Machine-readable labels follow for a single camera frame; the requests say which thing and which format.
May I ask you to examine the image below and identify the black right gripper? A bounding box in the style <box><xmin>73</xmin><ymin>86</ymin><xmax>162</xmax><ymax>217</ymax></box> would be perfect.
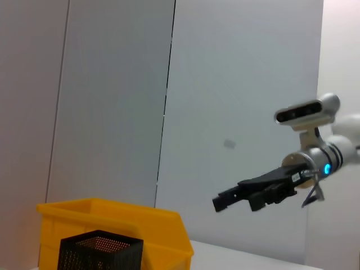
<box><xmin>211</xmin><ymin>165</ymin><xmax>311</xmax><ymax>213</ymax></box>

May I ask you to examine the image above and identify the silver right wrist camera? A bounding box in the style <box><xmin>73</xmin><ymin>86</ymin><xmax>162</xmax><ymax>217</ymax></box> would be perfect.
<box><xmin>273</xmin><ymin>93</ymin><xmax>341</xmax><ymax>150</ymax></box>

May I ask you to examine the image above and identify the black mesh pen holder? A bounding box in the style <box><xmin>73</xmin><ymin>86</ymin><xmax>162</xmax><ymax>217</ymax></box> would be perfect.
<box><xmin>57</xmin><ymin>229</ymin><xmax>145</xmax><ymax>270</ymax></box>

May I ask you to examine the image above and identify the yellow plastic storage bin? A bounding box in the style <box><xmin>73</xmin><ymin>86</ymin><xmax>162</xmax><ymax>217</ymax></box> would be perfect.
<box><xmin>35</xmin><ymin>197</ymin><xmax>195</xmax><ymax>270</ymax></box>

